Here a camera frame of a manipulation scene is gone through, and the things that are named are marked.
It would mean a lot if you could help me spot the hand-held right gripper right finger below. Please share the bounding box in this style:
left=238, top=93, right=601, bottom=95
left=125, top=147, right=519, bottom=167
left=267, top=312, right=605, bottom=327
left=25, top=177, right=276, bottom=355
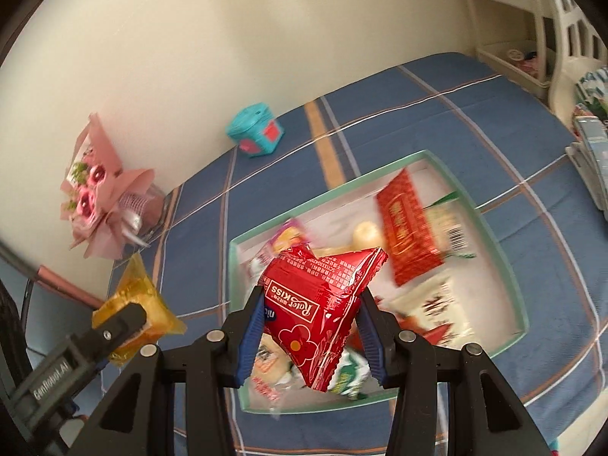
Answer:
left=358, top=290, right=547, bottom=456

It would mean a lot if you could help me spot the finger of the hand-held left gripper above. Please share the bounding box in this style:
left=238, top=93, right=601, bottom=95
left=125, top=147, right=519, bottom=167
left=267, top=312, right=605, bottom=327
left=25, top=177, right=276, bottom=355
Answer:
left=92, top=302, right=148, bottom=358

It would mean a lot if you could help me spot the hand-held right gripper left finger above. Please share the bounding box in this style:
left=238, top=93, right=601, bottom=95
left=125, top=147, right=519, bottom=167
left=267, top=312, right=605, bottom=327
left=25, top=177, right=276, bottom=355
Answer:
left=66, top=285, right=267, bottom=456

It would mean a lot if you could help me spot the clear steamed bun packet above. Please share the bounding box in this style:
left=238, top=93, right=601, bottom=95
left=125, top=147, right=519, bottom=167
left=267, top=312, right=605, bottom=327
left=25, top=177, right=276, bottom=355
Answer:
left=249, top=337, right=305, bottom=402

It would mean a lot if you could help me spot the yellow cake packet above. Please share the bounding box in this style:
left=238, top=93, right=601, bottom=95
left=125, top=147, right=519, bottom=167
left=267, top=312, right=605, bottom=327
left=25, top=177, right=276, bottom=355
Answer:
left=92, top=253, right=187, bottom=366

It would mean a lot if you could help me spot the green white milk packet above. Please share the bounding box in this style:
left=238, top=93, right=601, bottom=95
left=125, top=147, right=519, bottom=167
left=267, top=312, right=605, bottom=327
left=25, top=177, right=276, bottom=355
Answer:
left=332, top=347, right=376, bottom=397

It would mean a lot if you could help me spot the red flower-print snack packet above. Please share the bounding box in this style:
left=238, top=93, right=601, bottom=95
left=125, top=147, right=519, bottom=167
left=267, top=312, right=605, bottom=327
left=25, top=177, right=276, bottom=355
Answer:
left=259, top=244, right=389, bottom=393

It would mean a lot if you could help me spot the white nut snack packet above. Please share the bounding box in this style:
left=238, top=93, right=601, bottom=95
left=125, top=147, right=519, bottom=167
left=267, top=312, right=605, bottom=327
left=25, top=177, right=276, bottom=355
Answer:
left=389, top=275, right=476, bottom=347

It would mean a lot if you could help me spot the pink cake roll packet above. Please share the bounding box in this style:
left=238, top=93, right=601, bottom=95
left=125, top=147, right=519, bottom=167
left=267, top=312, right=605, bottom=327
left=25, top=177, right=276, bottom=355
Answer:
left=259, top=218, right=314, bottom=267

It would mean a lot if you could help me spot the round white pastry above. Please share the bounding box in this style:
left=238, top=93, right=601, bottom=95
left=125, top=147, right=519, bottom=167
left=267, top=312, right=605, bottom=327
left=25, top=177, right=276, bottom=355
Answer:
left=351, top=221, right=383, bottom=250

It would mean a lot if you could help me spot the red patterned packet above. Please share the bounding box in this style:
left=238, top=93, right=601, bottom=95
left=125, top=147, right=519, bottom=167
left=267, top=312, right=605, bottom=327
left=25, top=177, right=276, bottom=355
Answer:
left=376, top=168, right=445, bottom=288

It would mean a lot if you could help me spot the teal rimmed white tray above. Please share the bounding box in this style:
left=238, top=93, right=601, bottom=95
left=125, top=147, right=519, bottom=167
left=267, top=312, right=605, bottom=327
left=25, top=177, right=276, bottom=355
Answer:
left=228, top=149, right=530, bottom=414

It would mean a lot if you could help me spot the green foil snack packet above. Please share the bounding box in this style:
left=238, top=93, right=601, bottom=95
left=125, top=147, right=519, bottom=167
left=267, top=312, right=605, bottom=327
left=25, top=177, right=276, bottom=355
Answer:
left=425, top=190, right=476, bottom=260

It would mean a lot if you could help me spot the clear glass vase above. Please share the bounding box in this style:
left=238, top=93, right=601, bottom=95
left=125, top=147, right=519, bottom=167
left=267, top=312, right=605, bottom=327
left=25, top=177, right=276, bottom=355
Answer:
left=128, top=185, right=167, bottom=248

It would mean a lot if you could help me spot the pink flower bouquet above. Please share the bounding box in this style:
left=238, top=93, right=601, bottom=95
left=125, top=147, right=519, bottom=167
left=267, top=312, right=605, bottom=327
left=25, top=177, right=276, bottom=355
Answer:
left=59, top=113, right=157, bottom=261

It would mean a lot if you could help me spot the small teal box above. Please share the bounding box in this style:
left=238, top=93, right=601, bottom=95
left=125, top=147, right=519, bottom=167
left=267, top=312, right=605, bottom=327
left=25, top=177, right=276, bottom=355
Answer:
left=225, top=103, right=285, bottom=158

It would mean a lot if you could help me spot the blue plaid tablecloth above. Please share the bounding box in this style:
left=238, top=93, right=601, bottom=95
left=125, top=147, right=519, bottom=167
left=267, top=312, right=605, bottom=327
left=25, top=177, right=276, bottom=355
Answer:
left=71, top=52, right=608, bottom=456

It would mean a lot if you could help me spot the white storage basket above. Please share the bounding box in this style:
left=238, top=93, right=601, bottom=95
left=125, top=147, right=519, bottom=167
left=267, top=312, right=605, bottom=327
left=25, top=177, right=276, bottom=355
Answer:
left=476, top=42, right=556, bottom=100

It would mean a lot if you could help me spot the white plastic chair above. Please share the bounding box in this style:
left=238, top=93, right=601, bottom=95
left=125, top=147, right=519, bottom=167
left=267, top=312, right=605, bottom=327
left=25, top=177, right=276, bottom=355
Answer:
left=532, top=0, right=608, bottom=124

